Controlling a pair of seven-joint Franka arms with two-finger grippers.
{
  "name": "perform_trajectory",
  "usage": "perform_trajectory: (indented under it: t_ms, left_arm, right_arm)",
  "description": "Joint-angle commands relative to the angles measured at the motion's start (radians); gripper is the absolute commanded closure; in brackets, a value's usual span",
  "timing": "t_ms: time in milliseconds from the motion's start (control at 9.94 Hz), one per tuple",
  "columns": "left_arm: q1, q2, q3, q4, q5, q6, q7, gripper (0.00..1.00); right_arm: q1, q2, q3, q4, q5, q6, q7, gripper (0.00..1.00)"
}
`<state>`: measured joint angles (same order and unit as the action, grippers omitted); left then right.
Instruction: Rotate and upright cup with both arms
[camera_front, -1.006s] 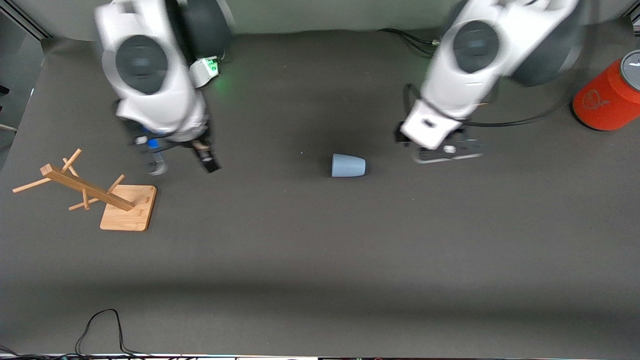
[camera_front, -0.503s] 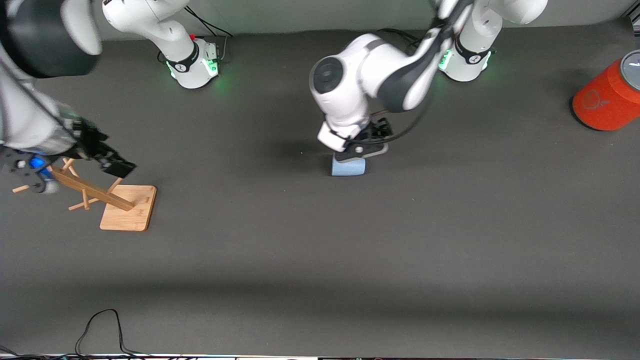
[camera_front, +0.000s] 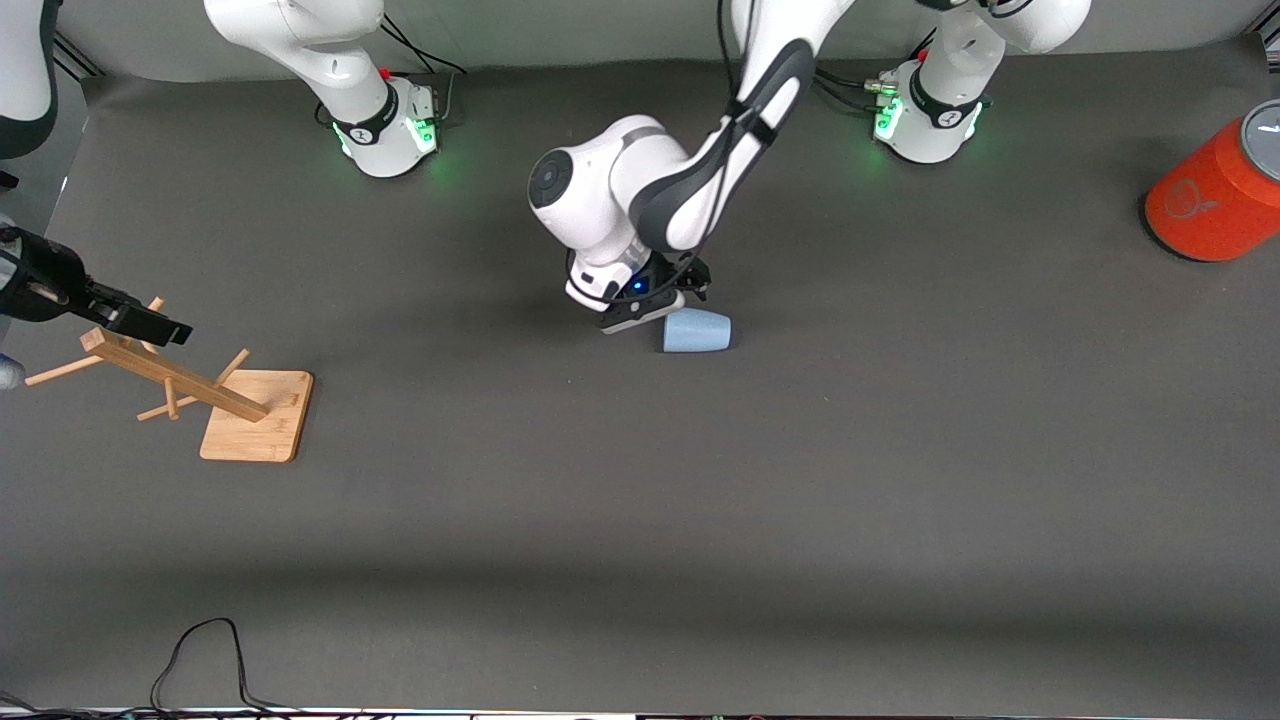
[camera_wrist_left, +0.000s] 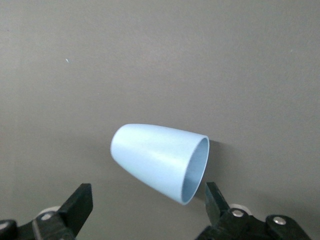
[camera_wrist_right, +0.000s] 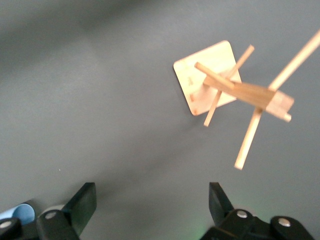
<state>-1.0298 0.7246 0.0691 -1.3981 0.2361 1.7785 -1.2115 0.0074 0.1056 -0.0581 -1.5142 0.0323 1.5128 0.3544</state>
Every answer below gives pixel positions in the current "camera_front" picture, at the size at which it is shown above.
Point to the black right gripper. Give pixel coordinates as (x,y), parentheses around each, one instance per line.
(52,282)

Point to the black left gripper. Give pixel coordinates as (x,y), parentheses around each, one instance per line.
(688,279)

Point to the light blue cup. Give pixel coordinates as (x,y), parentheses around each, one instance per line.
(700,332)

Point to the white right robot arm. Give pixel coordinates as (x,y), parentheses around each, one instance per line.
(380,130)

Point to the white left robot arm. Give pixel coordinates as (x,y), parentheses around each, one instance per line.
(600,190)

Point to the wooden mug tree stand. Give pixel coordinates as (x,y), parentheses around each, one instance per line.
(255,420)

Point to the dark grey table cover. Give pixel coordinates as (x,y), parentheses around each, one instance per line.
(640,500)

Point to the orange can with grey lid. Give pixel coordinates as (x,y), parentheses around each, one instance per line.
(1210,205)

